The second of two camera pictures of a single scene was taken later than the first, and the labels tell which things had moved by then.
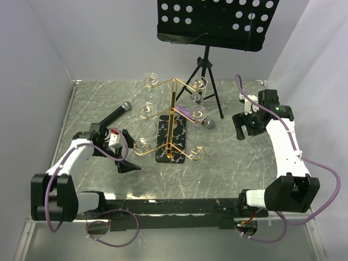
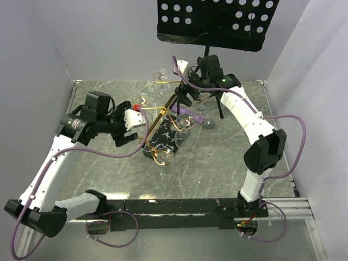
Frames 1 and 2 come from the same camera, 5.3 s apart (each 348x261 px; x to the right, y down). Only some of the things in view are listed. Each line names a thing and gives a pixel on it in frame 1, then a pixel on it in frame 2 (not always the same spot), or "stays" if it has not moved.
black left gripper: x=124 y=166 -> x=119 y=136
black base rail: x=179 y=213 stays
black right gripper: x=241 y=119 -> x=182 y=99
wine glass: x=148 y=125 -> x=143 y=100
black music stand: x=243 y=25 stays
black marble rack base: x=163 y=153 -> x=164 y=137
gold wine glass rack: x=172 y=110 -> x=160 y=120
